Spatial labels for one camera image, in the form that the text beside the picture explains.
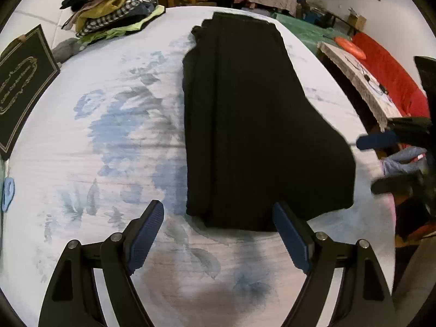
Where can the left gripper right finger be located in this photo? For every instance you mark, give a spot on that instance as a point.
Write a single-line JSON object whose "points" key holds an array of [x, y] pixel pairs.
{"points": [[363, 297]]}

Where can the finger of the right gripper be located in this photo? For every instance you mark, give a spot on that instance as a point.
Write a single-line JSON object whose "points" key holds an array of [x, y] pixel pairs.
{"points": [[398, 185], [376, 141]]}

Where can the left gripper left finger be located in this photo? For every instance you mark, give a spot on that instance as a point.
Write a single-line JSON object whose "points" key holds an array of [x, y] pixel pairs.
{"points": [[72, 298]]}

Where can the black jeans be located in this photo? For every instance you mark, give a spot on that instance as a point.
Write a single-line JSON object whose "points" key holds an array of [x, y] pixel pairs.
{"points": [[253, 139]]}

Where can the stack of folded clothes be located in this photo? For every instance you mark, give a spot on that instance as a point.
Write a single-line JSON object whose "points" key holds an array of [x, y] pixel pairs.
{"points": [[89, 16]]}

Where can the grey gloved right hand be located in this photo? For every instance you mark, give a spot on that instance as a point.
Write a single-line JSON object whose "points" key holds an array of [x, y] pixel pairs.
{"points": [[405, 161]]}

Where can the red sofa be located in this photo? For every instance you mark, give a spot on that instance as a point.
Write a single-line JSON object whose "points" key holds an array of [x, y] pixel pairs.
{"points": [[402, 89]]}

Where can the beige fringed table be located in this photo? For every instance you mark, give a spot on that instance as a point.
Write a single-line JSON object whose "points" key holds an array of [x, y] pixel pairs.
{"points": [[368, 97]]}

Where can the cardboard box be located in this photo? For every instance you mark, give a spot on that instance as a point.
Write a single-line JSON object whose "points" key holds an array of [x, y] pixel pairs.
{"points": [[357, 22]]}

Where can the blue plastic hanger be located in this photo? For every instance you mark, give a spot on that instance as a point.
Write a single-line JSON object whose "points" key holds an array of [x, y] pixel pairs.
{"points": [[8, 193]]}

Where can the floral white bed sheet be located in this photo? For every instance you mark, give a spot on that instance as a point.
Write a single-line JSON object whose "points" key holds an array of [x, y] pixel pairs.
{"points": [[104, 140]]}

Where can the black gift box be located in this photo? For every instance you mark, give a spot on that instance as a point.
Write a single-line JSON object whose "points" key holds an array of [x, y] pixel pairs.
{"points": [[27, 69]]}

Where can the grey plush toy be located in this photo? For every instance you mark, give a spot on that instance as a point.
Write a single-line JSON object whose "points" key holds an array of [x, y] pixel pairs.
{"points": [[66, 49]]}

